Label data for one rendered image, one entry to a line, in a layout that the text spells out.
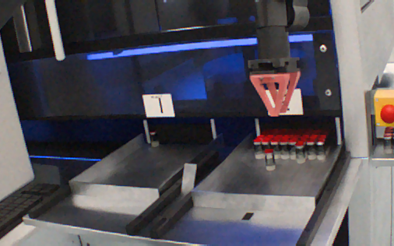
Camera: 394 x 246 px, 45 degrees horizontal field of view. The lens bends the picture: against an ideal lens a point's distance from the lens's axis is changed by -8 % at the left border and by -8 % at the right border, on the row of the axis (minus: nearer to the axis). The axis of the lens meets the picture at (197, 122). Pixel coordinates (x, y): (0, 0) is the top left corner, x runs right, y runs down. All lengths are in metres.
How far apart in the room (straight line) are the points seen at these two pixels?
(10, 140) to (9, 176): 0.11
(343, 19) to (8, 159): 1.05
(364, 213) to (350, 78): 0.34
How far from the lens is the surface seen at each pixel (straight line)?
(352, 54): 1.10
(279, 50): 0.87
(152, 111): 1.33
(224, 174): 1.17
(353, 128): 1.15
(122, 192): 1.14
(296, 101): 1.16
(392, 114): 1.09
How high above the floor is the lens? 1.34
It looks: 17 degrees down
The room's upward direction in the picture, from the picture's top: 10 degrees counter-clockwise
